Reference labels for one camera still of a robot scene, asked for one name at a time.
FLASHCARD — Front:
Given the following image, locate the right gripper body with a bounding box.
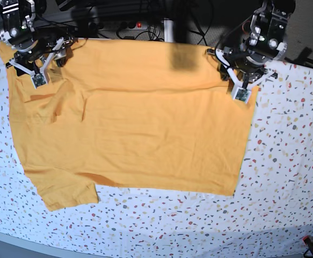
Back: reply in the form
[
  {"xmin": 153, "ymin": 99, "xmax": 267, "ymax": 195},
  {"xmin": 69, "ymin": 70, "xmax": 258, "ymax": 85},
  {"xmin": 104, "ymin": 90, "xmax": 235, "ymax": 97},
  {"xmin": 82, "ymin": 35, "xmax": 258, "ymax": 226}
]
[{"xmin": 5, "ymin": 33, "xmax": 75, "ymax": 77}]

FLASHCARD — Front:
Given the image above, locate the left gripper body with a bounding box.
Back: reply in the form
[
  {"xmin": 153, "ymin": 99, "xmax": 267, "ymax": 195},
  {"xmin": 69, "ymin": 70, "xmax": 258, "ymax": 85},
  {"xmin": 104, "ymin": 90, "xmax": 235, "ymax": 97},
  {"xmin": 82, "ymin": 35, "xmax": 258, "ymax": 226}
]
[{"xmin": 206, "ymin": 47, "xmax": 278, "ymax": 89}]

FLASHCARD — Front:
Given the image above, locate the yellow T-shirt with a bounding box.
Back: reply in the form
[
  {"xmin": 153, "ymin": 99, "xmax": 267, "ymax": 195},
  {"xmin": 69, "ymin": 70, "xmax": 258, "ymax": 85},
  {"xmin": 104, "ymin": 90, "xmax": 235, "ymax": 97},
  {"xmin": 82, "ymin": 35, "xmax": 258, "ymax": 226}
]
[{"xmin": 7, "ymin": 40, "xmax": 257, "ymax": 211}]

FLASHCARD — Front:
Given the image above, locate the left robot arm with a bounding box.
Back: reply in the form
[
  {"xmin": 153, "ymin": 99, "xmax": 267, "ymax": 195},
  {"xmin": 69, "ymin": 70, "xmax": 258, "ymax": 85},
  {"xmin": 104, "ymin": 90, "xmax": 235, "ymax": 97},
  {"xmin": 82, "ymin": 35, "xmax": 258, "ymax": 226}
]
[{"xmin": 207, "ymin": 1, "xmax": 296, "ymax": 89}]

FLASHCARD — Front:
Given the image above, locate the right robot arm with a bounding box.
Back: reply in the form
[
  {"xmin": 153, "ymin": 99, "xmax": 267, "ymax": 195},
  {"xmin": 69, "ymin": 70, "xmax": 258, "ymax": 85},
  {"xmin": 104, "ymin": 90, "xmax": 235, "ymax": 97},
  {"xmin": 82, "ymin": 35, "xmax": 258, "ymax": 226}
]
[{"xmin": 0, "ymin": 1, "xmax": 74, "ymax": 76}]

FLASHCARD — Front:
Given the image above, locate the white power strip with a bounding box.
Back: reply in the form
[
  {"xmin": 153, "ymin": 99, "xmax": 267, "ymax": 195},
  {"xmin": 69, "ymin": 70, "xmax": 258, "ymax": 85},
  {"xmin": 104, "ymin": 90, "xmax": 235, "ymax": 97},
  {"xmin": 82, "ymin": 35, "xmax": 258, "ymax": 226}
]
[{"xmin": 99, "ymin": 21, "xmax": 148, "ymax": 31}]

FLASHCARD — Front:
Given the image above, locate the terrazzo patterned table cloth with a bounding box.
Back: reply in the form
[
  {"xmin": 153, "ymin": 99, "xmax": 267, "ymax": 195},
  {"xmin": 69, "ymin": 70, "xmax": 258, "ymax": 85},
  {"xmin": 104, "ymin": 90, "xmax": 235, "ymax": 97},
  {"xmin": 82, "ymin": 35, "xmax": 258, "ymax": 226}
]
[{"xmin": 0, "ymin": 40, "xmax": 313, "ymax": 258}]

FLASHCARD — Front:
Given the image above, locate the red clamp at corner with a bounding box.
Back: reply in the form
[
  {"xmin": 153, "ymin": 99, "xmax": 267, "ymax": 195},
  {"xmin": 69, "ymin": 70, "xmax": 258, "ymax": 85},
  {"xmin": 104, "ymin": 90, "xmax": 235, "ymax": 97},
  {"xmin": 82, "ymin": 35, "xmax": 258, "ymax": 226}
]
[{"xmin": 303, "ymin": 236, "xmax": 313, "ymax": 258}]

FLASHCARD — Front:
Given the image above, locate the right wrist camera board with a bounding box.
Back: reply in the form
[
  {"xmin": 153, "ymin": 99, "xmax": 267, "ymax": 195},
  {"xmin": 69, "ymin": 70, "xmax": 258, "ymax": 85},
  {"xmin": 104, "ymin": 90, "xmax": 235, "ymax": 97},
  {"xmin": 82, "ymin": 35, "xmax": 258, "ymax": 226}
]
[{"xmin": 31, "ymin": 73, "xmax": 49, "ymax": 89}]

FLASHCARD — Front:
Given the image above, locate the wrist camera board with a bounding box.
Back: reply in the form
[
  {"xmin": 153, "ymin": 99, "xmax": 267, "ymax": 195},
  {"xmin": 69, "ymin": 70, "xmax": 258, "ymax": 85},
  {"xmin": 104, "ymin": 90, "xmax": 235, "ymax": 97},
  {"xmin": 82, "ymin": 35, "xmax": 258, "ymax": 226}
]
[
  {"xmin": 31, "ymin": 73, "xmax": 49, "ymax": 89},
  {"xmin": 231, "ymin": 85, "xmax": 252, "ymax": 104}
]

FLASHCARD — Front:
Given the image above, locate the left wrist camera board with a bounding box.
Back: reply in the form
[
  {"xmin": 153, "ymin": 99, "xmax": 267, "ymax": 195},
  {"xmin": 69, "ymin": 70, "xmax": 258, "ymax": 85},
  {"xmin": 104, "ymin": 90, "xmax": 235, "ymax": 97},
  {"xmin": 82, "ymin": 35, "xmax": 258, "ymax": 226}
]
[{"xmin": 231, "ymin": 85, "xmax": 252, "ymax": 104}]

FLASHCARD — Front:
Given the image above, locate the aluminium frame post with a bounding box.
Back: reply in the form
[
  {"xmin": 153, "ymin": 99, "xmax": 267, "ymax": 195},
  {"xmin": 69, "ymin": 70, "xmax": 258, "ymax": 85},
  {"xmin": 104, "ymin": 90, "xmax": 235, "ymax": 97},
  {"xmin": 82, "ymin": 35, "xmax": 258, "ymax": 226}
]
[{"xmin": 163, "ymin": 19, "xmax": 175, "ymax": 43}]

